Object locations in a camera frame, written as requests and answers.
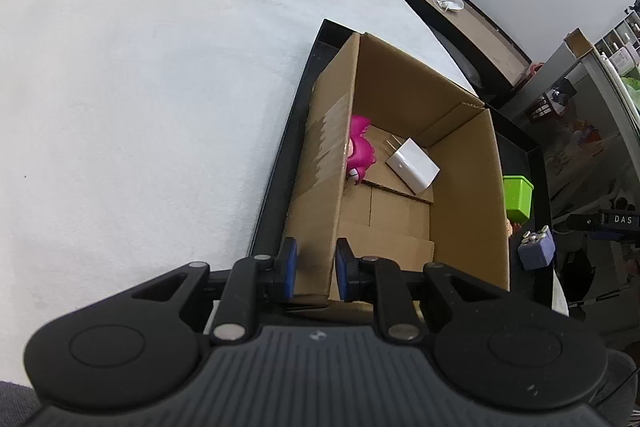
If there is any green plastic toy house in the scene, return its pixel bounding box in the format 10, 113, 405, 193
502, 176, 534, 225

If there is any lavender toy washing machine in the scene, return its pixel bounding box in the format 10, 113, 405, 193
518, 225, 555, 271

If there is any white wall charger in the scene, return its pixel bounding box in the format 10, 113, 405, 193
385, 134, 439, 195

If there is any white fluffy table cloth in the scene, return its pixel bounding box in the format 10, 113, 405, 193
1, 0, 464, 384

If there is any pink dinosaur figurine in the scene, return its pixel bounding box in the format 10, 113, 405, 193
346, 115, 376, 184

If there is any brown cardboard box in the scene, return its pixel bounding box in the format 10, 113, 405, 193
282, 31, 512, 323

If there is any black side table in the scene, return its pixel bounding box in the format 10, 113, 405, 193
404, 0, 532, 108

